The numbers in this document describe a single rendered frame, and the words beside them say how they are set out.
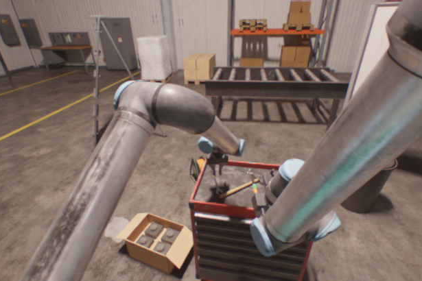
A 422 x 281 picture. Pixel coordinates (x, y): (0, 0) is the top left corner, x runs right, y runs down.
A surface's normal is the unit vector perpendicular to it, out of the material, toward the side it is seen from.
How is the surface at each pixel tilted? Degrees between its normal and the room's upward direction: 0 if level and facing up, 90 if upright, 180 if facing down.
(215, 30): 90
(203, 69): 90
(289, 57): 90
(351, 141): 92
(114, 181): 72
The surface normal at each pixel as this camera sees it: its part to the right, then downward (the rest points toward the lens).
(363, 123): -0.87, 0.29
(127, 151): 0.68, -0.08
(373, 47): -0.59, 0.40
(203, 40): -0.19, 0.48
